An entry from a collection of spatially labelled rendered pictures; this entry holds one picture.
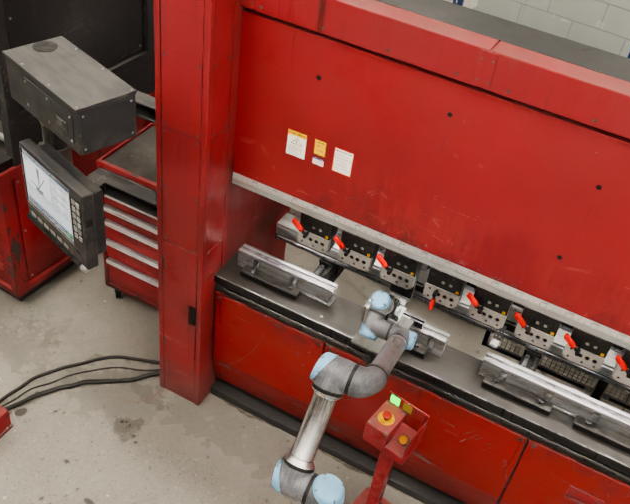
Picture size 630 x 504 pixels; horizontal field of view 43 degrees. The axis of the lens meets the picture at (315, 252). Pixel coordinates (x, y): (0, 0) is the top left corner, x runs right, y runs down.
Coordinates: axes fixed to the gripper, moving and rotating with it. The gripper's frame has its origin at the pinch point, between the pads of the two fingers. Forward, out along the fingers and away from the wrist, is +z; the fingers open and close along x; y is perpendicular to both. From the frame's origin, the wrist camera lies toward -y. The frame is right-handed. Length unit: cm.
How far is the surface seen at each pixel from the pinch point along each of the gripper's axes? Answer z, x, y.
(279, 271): 7, 57, -1
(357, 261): -14.1, 19.8, 15.1
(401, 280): -14.1, -0.8, 15.1
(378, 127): -64, 22, 58
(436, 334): 7.3, -20.8, 2.3
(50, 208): -68, 129, -21
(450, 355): 14.9, -29.2, -3.0
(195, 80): -80, 90, 45
